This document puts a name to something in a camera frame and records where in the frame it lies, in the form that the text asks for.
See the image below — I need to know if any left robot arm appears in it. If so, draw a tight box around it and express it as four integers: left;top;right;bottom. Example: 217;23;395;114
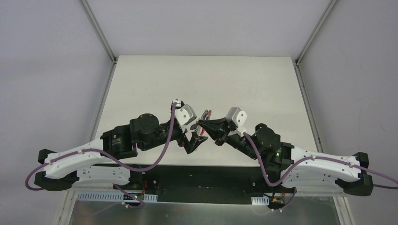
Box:
25;112;207;191

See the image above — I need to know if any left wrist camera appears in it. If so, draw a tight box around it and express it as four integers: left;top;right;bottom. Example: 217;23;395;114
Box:
175;104;197;127

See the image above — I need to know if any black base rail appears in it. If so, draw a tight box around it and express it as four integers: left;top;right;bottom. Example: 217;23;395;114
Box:
122;165;293;204

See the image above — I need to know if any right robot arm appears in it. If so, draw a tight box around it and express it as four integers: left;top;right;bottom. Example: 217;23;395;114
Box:
198;118;374;196

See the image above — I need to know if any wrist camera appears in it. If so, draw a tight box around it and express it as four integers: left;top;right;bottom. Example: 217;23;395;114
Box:
175;104;197;127
225;107;247;137

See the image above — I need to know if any silver key organiser plate with rings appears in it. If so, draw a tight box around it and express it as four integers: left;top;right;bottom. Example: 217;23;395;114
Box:
199;109;212;136

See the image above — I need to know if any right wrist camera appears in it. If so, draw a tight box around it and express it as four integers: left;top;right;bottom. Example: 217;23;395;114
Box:
225;107;247;137

